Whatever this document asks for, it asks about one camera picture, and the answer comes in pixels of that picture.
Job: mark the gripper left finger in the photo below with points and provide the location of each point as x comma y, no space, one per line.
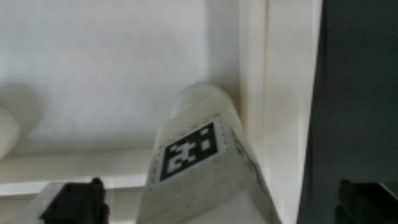
69,204

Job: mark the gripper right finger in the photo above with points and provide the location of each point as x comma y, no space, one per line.
366,203

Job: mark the white table leg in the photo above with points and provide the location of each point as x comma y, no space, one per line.
205,187

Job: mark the white square table top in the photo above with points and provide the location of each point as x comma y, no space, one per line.
100,57

